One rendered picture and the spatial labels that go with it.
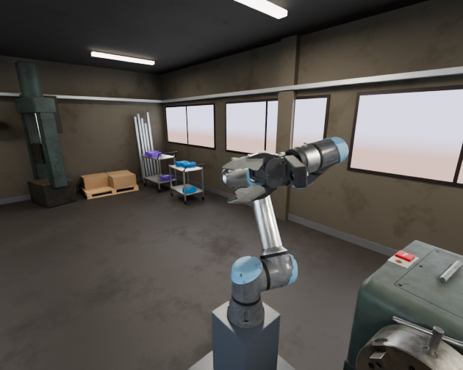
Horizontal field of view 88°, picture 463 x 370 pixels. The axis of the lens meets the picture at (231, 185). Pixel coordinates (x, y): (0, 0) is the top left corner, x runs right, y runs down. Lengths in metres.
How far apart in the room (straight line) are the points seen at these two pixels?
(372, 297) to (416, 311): 0.13
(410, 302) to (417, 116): 2.85
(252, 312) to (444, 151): 3.09
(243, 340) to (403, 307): 0.56
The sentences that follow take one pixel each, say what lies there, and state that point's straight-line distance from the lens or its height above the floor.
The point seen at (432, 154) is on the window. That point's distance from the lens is 3.69.
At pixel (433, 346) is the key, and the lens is 0.96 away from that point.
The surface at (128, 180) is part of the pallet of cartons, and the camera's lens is 6.79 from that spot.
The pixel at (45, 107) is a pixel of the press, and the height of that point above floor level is 2.06.
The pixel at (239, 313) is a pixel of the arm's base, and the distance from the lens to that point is 1.04.
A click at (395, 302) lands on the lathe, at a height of 1.24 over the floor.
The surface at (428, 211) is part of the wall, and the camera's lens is 3.84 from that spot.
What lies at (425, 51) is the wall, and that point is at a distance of 3.80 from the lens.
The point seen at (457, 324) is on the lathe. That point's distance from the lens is 1.10.
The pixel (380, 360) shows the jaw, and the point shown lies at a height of 1.19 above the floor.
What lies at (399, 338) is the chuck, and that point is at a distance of 1.01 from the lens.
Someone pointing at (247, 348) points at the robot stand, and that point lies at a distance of 1.04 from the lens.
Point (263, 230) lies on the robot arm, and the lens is 1.03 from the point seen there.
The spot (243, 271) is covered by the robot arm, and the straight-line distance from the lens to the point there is 0.94.
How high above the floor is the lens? 1.87
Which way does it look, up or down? 16 degrees down
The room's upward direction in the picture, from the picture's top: straight up
